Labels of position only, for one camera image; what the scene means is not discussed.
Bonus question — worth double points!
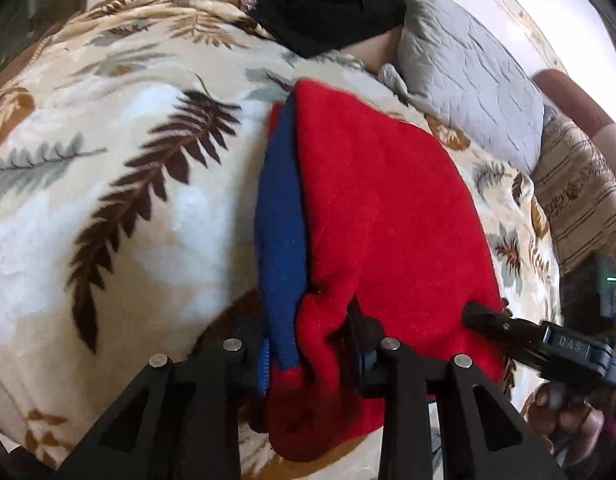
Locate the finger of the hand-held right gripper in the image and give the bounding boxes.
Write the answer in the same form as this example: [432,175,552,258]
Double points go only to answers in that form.
[462,302,549,367]

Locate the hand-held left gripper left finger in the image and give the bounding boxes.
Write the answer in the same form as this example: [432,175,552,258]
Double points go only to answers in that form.
[53,337,269,480]

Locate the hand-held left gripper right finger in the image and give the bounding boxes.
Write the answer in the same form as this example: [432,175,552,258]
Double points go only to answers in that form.
[348,300,568,480]

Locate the red and blue sweater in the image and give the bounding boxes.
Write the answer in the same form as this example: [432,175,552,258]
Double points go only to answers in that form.
[253,78,511,462]

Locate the person's right hand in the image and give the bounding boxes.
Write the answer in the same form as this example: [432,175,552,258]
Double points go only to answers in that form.
[520,379,616,472]

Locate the striped floral cushion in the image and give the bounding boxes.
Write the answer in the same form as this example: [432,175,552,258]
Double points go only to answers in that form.
[530,114,616,313]

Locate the brown sofa armrest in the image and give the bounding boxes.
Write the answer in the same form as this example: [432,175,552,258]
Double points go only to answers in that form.
[532,67,616,147]

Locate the leaf print blanket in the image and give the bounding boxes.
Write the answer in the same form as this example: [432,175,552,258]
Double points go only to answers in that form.
[0,0,563,480]

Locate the grey quilted pillow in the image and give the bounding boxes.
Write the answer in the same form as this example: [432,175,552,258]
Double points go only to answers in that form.
[378,0,558,177]

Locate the beige pillow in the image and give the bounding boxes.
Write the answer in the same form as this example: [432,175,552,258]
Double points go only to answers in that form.
[345,27,405,74]

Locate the black garment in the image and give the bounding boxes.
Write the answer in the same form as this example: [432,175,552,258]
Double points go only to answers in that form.
[218,0,407,59]

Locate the glass panel door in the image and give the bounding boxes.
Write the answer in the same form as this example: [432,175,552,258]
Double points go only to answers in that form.
[0,0,96,86]

